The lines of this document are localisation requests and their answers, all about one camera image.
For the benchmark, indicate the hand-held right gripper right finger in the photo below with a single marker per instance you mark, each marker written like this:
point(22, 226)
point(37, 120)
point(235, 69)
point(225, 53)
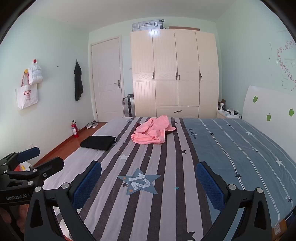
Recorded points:
point(209, 185)

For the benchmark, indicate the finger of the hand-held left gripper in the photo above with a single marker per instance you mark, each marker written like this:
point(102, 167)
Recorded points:
point(29, 153)
point(50, 164)

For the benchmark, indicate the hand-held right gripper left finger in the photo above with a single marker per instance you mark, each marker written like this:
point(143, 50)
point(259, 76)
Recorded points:
point(86, 185)

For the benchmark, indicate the pink printed t-shirt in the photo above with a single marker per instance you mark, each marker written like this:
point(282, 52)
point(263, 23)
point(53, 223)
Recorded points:
point(150, 134)

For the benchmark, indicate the person's left hand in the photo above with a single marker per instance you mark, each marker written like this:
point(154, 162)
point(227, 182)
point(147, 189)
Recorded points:
point(21, 214)

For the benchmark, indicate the red fire extinguisher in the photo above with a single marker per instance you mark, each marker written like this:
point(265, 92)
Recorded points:
point(74, 131)

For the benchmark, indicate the black folded garment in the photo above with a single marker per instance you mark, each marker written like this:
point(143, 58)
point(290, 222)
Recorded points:
point(98, 142)

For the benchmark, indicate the bed with striped star sheet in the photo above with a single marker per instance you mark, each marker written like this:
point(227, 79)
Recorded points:
point(161, 157)

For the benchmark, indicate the white tote bag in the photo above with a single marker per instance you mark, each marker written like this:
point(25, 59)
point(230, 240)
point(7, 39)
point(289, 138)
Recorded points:
point(26, 96)

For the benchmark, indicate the maroon garment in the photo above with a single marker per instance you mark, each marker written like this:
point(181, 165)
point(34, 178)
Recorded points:
point(170, 132)

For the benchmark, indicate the white nightstand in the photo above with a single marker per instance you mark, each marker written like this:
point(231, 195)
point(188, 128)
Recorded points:
point(222, 115)

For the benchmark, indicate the white plastic bag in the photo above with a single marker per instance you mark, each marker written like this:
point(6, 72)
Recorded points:
point(35, 74)

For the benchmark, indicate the small white stand device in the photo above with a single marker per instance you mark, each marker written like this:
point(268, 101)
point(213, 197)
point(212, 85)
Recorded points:
point(222, 105)

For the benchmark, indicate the silver ribbed suitcase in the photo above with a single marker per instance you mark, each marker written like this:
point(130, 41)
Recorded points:
point(126, 107)

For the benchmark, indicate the black hanging garment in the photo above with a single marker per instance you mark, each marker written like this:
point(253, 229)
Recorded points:
point(78, 81)

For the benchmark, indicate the dark ribbed suitcase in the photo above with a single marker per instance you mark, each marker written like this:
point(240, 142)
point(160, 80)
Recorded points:
point(131, 105)

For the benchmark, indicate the white headboard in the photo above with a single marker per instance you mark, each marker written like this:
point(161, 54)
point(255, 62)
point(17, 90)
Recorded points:
point(272, 109)

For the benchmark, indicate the white room door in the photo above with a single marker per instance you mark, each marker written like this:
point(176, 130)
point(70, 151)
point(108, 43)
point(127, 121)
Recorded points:
point(105, 81)

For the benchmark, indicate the cream wardrobe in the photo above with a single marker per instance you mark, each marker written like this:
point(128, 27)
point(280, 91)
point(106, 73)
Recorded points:
point(165, 69)

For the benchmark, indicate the flat brown cardboard box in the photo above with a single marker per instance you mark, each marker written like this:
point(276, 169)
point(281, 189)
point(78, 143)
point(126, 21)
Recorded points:
point(185, 28)

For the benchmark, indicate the silver hard-shell suitcase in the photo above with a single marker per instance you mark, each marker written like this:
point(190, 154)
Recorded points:
point(145, 25)

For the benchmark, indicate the white wall outlet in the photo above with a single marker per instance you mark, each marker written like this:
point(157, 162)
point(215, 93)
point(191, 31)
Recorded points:
point(31, 145)

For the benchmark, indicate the pink flower wall decal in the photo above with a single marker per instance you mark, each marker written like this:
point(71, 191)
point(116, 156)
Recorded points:
point(283, 66)

